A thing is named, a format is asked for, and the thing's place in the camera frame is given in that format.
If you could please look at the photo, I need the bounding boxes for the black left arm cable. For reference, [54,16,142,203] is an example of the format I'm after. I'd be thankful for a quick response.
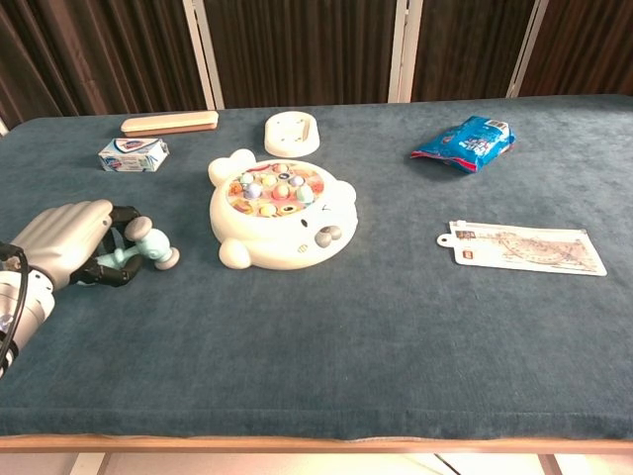
[0,240,29,370]

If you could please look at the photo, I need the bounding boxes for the blue table mat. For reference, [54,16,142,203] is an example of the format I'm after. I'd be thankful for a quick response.
[0,93,633,441]

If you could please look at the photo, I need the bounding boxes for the white oval plastic tray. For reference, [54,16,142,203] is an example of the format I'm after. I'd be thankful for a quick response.
[263,111,320,156]

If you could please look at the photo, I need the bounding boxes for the white bear whack-a-mole toy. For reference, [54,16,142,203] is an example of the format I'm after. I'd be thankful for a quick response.
[207,147,359,271]

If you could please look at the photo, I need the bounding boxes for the left robot hand grey black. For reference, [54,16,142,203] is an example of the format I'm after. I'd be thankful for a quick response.
[9,199,144,291]

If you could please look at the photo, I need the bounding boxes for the beige oblong case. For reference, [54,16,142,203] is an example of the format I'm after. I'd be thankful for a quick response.
[120,109,220,139]

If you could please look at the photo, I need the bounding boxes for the light blue toy hammer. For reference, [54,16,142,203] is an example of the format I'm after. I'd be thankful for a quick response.
[93,216,181,272]

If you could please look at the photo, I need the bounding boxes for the blue snack packet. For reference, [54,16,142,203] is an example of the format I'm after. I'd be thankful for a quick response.
[409,115,517,175]

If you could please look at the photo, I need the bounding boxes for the white partition post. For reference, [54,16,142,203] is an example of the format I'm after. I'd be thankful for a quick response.
[388,0,424,104]
[504,0,550,99]
[182,0,226,111]

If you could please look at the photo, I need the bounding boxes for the clear ruler set pouch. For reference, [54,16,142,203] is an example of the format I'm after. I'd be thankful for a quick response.
[435,220,608,277]

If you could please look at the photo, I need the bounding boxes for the blue white soap box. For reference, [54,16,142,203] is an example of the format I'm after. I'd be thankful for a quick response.
[97,137,170,173]

